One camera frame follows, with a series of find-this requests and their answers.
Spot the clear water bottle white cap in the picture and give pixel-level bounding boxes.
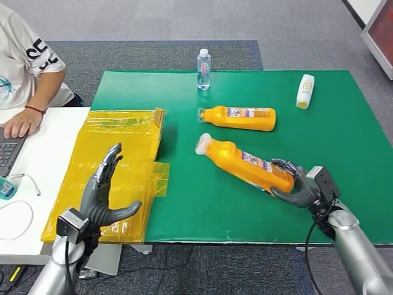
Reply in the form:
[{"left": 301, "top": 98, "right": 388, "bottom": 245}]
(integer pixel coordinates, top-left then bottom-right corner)
[{"left": 196, "top": 49, "right": 212, "bottom": 91}]

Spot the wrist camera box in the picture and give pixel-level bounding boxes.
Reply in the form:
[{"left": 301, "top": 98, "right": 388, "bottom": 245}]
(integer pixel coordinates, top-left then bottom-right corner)
[
  {"left": 56, "top": 207, "right": 91, "bottom": 245},
  {"left": 305, "top": 165, "right": 341, "bottom": 214}
]

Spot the white framed red panel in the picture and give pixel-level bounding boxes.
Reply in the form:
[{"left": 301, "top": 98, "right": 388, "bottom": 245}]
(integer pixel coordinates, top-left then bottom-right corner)
[{"left": 361, "top": 0, "right": 393, "bottom": 80}]

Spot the dark laptop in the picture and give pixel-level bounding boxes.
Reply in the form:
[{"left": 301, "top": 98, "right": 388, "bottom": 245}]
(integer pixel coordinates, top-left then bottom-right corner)
[{"left": 0, "top": 128, "right": 28, "bottom": 178}]

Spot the thin white cable loop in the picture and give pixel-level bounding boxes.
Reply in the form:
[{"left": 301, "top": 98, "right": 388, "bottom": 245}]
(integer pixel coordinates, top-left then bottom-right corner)
[{"left": 0, "top": 200, "right": 34, "bottom": 242}]

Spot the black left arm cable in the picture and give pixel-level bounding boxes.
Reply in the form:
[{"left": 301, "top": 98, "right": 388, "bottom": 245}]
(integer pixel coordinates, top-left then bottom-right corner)
[{"left": 64, "top": 244, "right": 76, "bottom": 295}]

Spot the small white bottle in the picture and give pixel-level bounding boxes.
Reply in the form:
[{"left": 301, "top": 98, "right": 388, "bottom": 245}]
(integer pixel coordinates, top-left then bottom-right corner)
[{"left": 296, "top": 74, "right": 315, "bottom": 109}]

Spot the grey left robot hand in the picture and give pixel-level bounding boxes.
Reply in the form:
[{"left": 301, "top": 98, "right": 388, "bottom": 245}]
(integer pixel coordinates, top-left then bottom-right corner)
[{"left": 80, "top": 143, "right": 143, "bottom": 234}]

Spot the orange bottle with clear cap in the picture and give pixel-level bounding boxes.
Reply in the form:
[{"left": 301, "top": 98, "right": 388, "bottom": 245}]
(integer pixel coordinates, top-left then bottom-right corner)
[
  {"left": 195, "top": 133, "right": 295, "bottom": 195},
  {"left": 198, "top": 106, "right": 277, "bottom": 132}
]

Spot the person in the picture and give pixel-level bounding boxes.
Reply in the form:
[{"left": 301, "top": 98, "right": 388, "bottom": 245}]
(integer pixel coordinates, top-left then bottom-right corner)
[{"left": 0, "top": 2, "right": 84, "bottom": 140}]

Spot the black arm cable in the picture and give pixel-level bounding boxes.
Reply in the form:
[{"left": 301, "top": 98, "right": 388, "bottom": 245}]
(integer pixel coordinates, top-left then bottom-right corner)
[
  {"left": 64, "top": 244, "right": 76, "bottom": 295},
  {"left": 305, "top": 219, "right": 327, "bottom": 295}
]

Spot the black power strip yellow mark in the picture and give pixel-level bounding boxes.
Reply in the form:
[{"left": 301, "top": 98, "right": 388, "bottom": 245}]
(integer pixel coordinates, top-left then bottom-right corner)
[{"left": 0, "top": 264, "right": 28, "bottom": 295}]

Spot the white cable with plug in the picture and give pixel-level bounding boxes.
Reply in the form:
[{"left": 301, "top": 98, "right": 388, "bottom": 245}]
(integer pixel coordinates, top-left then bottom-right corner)
[{"left": 7, "top": 173, "right": 41, "bottom": 197}]

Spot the grey table bracket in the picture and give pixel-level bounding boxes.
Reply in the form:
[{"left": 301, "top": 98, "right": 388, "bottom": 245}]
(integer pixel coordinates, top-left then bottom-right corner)
[{"left": 130, "top": 244, "right": 153, "bottom": 256}]

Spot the red bracelet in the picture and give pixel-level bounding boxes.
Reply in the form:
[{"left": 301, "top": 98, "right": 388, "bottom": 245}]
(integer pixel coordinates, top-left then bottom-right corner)
[{"left": 24, "top": 104, "right": 46, "bottom": 115}]

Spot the green table mat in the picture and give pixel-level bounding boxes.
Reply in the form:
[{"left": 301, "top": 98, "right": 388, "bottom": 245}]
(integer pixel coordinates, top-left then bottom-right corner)
[{"left": 91, "top": 69, "right": 393, "bottom": 245}]

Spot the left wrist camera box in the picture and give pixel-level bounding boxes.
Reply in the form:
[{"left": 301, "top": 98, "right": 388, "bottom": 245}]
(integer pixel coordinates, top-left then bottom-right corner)
[{"left": 56, "top": 207, "right": 91, "bottom": 245}]

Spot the grey table leg panel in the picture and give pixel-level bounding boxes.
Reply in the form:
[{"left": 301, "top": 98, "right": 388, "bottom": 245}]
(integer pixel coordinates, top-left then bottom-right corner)
[{"left": 89, "top": 243, "right": 123, "bottom": 277}]

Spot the black power adapter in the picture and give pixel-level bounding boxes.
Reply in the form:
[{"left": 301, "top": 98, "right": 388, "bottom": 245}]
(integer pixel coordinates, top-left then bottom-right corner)
[{"left": 78, "top": 269, "right": 100, "bottom": 281}]

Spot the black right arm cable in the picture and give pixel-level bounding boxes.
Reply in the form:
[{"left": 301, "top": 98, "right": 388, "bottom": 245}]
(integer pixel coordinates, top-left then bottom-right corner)
[{"left": 305, "top": 219, "right": 327, "bottom": 295}]

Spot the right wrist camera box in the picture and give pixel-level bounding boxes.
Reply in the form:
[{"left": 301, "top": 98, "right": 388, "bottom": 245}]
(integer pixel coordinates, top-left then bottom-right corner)
[{"left": 305, "top": 165, "right": 341, "bottom": 214}]

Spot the person's left hand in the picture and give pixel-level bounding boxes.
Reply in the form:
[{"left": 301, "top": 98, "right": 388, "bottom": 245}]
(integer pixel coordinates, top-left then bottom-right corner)
[{"left": 0, "top": 108, "right": 44, "bottom": 140}]

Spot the teal small device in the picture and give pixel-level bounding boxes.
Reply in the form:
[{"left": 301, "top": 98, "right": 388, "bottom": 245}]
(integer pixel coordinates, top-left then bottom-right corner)
[{"left": 0, "top": 176, "right": 17, "bottom": 201}]

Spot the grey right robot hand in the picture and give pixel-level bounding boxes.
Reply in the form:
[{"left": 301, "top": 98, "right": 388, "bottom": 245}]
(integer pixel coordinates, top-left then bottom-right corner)
[{"left": 270, "top": 159, "right": 321, "bottom": 209}]

